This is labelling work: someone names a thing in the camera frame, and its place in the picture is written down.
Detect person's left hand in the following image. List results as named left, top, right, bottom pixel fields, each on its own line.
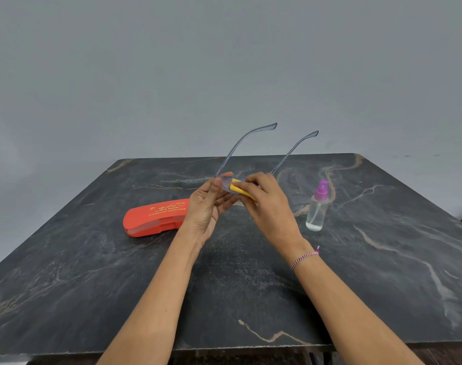
left=179, top=172, right=240, bottom=248

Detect person's right hand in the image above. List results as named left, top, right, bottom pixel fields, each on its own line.
left=236, top=172, right=304, bottom=260

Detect grey transparent eyeglasses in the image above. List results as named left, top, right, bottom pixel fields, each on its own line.
left=214, top=123, right=319, bottom=194

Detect yellow cleaning cloth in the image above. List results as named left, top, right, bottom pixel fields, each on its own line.
left=230, top=178, right=256, bottom=202

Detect person's left forearm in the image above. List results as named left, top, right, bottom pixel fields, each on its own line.
left=96, top=227, right=203, bottom=365

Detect person's right forearm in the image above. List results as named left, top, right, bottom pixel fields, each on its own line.
left=291, top=241, right=425, bottom=365

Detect red eyeglasses case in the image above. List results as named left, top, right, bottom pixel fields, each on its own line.
left=123, top=198, right=190, bottom=238

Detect clear spray bottle purple cap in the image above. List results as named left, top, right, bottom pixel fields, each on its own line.
left=306, top=180, right=329, bottom=232

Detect pink white braided bracelet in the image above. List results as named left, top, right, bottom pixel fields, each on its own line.
left=290, top=246, right=321, bottom=271

